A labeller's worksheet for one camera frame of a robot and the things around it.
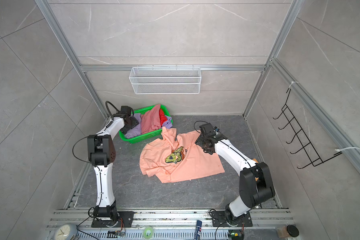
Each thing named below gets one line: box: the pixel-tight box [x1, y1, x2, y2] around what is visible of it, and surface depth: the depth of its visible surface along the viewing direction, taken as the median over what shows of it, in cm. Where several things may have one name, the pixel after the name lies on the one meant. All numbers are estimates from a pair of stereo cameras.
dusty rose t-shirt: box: [140, 104, 162, 135], surface depth 108 cm
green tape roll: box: [143, 226, 154, 240], surface depth 71 cm
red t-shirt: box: [159, 108, 168, 127], surface depth 103 cm
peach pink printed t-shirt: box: [139, 127, 225, 184], surface depth 95 cm
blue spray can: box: [196, 220, 203, 240], surface depth 71 cm
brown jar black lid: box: [276, 224, 300, 238], surface depth 65 cm
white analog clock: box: [54, 223, 77, 240], surface depth 68 cm
